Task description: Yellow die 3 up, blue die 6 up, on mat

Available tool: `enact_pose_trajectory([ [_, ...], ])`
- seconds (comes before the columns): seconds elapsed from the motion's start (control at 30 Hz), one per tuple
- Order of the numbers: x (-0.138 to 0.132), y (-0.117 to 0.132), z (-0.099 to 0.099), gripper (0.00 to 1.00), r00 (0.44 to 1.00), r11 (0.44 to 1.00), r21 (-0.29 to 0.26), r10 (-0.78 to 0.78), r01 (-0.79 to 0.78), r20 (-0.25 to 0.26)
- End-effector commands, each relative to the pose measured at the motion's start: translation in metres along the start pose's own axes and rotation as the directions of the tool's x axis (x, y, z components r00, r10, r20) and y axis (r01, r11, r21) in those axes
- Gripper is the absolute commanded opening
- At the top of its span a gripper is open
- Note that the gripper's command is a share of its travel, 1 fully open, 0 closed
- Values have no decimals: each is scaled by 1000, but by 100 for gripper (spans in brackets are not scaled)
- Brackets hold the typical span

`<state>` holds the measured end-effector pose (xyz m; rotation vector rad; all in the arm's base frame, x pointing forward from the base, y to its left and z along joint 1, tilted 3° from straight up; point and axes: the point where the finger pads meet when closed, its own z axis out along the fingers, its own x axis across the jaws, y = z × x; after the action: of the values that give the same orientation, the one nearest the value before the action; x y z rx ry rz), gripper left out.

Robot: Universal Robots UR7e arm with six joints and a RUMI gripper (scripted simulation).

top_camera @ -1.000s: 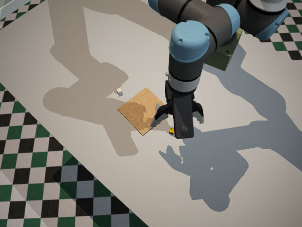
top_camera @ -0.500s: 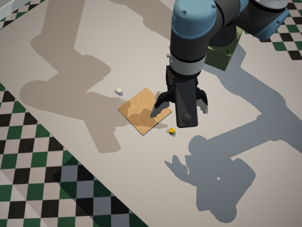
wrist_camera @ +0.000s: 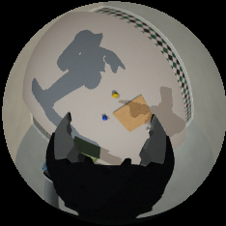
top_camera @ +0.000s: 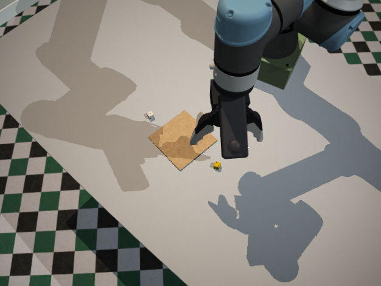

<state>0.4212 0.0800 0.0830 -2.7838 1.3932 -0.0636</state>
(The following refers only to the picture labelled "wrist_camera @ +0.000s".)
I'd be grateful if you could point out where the tan square mat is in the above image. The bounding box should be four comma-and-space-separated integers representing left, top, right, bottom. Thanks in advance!
112, 95, 152, 132

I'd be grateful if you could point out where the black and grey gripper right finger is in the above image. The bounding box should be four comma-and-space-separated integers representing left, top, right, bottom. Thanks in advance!
139, 114, 175, 195

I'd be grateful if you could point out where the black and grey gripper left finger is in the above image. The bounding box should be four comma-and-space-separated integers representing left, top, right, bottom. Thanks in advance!
45, 112, 79, 190

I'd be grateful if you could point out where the yellow die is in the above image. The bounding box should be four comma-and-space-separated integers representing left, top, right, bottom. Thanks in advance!
112, 92, 118, 99

